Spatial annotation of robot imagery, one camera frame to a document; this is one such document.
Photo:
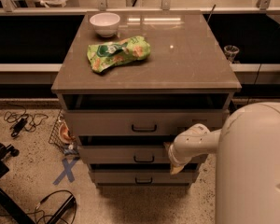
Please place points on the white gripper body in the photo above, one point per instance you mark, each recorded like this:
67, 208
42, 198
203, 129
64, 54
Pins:
174, 161

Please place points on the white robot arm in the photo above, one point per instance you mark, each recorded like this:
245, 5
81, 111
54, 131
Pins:
248, 163

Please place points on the grey drawer cabinet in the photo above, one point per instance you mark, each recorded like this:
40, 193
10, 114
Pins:
186, 70

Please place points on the blue tape cross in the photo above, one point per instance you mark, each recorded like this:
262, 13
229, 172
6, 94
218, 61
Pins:
67, 171

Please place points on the green chip bag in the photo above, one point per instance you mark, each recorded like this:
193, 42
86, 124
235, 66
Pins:
111, 54

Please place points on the clear glass cup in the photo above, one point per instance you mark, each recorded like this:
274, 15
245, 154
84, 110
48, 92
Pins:
230, 52

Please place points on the white ceramic bowl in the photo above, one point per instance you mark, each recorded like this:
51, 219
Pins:
105, 24

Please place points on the black office chair base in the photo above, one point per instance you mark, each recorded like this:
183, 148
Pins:
5, 201

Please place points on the wire basket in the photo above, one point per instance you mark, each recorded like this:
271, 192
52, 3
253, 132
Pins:
61, 138

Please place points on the black stand with cables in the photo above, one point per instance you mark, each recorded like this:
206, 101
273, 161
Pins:
64, 214

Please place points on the black power adapter with cable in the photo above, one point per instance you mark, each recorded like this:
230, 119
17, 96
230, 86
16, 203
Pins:
21, 120

